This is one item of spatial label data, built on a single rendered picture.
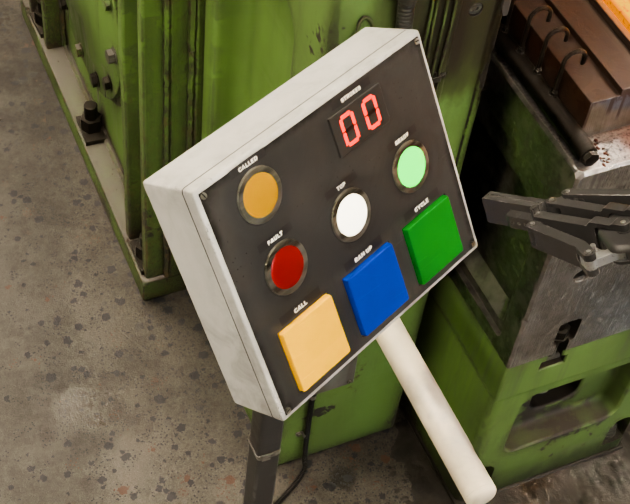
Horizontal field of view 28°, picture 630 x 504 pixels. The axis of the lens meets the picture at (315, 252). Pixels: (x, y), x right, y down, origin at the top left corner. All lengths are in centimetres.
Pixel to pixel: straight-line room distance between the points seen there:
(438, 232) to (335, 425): 98
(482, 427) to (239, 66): 73
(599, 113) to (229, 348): 65
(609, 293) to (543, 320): 11
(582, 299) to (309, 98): 78
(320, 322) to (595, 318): 79
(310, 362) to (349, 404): 100
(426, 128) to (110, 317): 131
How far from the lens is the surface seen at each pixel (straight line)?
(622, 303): 201
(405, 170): 136
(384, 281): 135
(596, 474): 249
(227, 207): 119
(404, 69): 134
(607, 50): 173
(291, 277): 126
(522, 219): 127
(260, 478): 184
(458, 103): 177
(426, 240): 139
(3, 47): 313
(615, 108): 170
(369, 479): 239
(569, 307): 193
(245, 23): 201
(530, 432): 232
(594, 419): 237
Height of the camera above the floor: 206
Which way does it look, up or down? 50 degrees down
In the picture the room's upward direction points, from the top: 8 degrees clockwise
